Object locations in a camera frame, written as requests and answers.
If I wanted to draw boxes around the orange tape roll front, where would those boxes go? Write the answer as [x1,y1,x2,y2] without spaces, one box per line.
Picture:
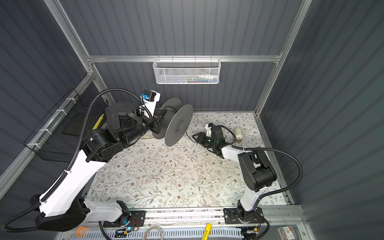
[75,226,87,238]

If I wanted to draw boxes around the yellow marker front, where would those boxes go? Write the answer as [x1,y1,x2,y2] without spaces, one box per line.
[202,224,212,240]

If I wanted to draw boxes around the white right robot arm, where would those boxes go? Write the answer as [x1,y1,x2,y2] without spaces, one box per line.
[190,123,303,224]

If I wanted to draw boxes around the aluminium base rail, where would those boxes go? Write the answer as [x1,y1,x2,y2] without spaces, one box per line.
[130,205,304,227]

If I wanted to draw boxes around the white wire mesh basket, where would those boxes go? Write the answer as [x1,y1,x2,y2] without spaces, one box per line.
[153,59,222,85]

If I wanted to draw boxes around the black wire wall basket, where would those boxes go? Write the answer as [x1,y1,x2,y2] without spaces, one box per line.
[24,85,99,163]

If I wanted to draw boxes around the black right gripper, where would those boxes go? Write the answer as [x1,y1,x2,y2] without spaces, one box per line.
[193,132,217,149]

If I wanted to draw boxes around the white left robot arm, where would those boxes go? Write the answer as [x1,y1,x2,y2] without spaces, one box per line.
[1,90,166,233]

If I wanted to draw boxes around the beige cable loop front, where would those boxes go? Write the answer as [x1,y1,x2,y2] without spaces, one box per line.
[143,226,164,240]

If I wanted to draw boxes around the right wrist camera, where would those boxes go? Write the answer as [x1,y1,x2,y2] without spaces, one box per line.
[205,123,214,137]

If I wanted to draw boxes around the grey perforated cable spool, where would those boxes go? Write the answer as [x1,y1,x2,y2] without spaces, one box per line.
[152,98,194,147]

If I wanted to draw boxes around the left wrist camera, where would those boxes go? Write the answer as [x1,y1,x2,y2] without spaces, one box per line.
[141,90,161,115]

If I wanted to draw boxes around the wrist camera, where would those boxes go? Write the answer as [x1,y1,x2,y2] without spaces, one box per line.
[205,123,214,137]
[141,90,161,115]

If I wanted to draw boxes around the yellow marker in basket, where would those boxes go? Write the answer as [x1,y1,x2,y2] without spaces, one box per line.
[92,114,104,130]

